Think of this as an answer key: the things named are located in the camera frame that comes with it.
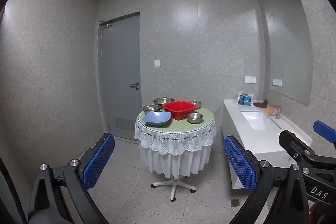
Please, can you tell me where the blue plastic plate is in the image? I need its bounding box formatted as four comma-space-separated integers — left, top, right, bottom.
142, 111, 171, 126

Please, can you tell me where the red plastic basin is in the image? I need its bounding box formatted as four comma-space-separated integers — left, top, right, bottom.
163, 101, 197, 121

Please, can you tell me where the large steel bowl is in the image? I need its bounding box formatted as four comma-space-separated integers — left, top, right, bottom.
153, 97, 175, 106

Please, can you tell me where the steel faucet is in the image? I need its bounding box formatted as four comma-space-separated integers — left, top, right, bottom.
271, 105, 281, 119

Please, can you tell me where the floor drain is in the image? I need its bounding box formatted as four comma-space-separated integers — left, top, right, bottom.
231, 199, 240, 207

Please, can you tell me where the white sink counter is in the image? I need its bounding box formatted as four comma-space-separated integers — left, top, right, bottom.
221, 99, 313, 190

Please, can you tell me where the orange bottle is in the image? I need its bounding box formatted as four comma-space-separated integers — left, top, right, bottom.
266, 107, 276, 115

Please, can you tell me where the dark red cloth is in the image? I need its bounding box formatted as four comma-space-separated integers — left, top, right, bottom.
253, 100, 268, 109

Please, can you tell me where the blue white packet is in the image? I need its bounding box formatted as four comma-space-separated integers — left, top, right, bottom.
238, 92, 254, 106

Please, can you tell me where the round table with tablecloth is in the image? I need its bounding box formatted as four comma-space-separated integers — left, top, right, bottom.
134, 107, 217, 202

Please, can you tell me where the grey door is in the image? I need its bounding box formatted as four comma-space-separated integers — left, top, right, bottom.
99, 12, 142, 140

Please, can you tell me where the white wall socket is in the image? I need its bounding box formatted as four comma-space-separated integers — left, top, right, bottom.
244, 76, 256, 84

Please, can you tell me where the wall mirror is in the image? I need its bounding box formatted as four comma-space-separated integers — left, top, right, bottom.
264, 0, 313, 106

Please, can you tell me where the white light switch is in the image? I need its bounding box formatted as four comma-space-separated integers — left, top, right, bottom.
154, 60, 161, 67

